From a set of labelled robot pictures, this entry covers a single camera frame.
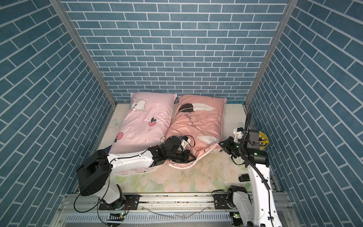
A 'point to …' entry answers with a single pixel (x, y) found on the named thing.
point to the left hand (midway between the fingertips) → (199, 162)
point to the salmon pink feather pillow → (198, 120)
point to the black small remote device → (244, 178)
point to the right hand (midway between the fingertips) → (221, 143)
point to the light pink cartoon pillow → (145, 124)
